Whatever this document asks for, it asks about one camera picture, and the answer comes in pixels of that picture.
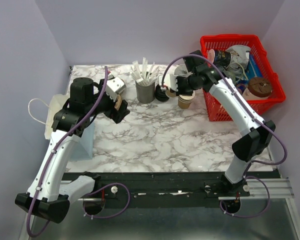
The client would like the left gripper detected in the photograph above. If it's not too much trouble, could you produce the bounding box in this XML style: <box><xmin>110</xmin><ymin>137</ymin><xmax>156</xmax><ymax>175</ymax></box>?
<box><xmin>85</xmin><ymin>79</ymin><xmax>131</xmax><ymax>124</ymax></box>

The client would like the brown paper coffee cup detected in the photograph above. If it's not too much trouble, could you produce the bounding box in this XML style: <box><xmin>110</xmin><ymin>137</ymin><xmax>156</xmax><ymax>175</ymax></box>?
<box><xmin>165</xmin><ymin>89</ymin><xmax>177</xmax><ymax>98</ymax></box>

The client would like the blue paper bag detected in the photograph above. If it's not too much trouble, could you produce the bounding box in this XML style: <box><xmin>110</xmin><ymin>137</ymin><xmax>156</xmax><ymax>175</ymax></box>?
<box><xmin>44</xmin><ymin>94</ymin><xmax>95</xmax><ymax>162</ymax></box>

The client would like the brown cardboard cup carrier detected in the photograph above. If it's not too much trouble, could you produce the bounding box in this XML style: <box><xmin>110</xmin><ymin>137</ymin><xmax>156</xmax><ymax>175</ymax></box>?
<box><xmin>114</xmin><ymin>94</ymin><xmax>123</xmax><ymax>111</ymax></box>

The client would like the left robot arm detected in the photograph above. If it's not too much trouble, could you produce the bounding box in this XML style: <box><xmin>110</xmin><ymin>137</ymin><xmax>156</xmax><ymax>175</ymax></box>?
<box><xmin>15</xmin><ymin>77</ymin><xmax>130</xmax><ymax>223</ymax></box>

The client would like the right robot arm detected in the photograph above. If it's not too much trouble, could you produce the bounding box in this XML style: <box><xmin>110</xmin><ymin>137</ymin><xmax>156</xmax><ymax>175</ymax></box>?
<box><xmin>171</xmin><ymin>50</ymin><xmax>276</xmax><ymax>196</ymax></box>

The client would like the stack of paper cups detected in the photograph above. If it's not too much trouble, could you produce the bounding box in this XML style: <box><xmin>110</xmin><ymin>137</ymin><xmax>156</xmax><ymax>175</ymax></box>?
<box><xmin>178</xmin><ymin>91</ymin><xmax>196</xmax><ymax>109</ymax></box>

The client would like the grey wrapped paper roll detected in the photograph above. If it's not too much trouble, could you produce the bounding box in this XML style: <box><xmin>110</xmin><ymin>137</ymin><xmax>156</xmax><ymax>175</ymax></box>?
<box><xmin>174</xmin><ymin>65</ymin><xmax>192</xmax><ymax>77</ymax></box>

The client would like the stack of black lids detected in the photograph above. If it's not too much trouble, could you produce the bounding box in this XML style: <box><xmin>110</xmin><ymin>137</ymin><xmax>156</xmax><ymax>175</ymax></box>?
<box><xmin>154</xmin><ymin>84</ymin><xmax>170</xmax><ymax>103</ymax></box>

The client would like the red plastic basket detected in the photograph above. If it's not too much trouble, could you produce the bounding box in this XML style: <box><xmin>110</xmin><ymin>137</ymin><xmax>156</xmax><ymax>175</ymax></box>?
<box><xmin>198</xmin><ymin>34</ymin><xmax>287</xmax><ymax>122</ymax></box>

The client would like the black instant noodle cup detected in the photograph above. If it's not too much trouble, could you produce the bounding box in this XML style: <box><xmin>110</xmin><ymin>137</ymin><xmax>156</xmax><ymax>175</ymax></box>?
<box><xmin>207</xmin><ymin>49</ymin><xmax>232</xmax><ymax>69</ymax></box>

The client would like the grey foil snack bag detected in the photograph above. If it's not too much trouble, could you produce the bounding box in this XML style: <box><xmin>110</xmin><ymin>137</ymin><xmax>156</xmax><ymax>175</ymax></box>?
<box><xmin>225</xmin><ymin>44</ymin><xmax>251</xmax><ymax>79</ymax></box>

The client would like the blue box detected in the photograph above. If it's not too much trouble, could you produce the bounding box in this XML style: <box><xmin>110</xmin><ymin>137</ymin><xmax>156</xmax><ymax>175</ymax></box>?
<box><xmin>245</xmin><ymin>54</ymin><xmax>263</xmax><ymax>80</ymax></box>

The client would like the brown lidded dessert cup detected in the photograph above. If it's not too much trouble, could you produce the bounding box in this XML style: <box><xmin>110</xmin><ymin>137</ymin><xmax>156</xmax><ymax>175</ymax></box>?
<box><xmin>242</xmin><ymin>77</ymin><xmax>273</xmax><ymax>101</ymax></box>

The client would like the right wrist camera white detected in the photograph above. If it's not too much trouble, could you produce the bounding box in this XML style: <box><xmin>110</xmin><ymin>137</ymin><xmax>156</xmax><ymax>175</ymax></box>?
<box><xmin>159</xmin><ymin>74</ymin><xmax>178</xmax><ymax>93</ymax></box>

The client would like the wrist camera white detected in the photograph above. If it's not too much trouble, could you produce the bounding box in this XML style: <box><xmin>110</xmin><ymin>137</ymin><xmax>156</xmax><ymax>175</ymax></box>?
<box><xmin>159</xmin><ymin>74</ymin><xmax>178</xmax><ymax>93</ymax></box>
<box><xmin>105</xmin><ymin>77</ymin><xmax>127</xmax><ymax>101</ymax></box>

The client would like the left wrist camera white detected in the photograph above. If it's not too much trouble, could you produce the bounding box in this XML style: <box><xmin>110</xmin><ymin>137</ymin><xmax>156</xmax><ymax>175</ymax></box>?
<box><xmin>105</xmin><ymin>77</ymin><xmax>127</xmax><ymax>101</ymax></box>

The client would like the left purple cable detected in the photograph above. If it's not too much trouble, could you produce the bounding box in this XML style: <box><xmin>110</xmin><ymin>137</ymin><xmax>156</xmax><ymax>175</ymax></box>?
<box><xmin>26</xmin><ymin>65</ymin><xmax>131</xmax><ymax>238</ymax></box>

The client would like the purple cable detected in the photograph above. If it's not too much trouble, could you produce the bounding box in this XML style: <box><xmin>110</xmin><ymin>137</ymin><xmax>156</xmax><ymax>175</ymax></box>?
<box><xmin>26</xmin><ymin>65</ymin><xmax>131</xmax><ymax>238</ymax></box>
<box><xmin>159</xmin><ymin>54</ymin><xmax>288</xmax><ymax>219</ymax></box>

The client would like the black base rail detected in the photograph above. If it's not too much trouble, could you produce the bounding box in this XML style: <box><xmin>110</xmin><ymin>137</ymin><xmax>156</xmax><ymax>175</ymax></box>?
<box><xmin>64</xmin><ymin>171</ymin><xmax>253</xmax><ymax>209</ymax></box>

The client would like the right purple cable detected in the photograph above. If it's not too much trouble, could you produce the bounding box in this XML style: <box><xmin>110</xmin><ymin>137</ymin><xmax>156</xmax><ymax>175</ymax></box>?
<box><xmin>159</xmin><ymin>54</ymin><xmax>288</xmax><ymax>219</ymax></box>

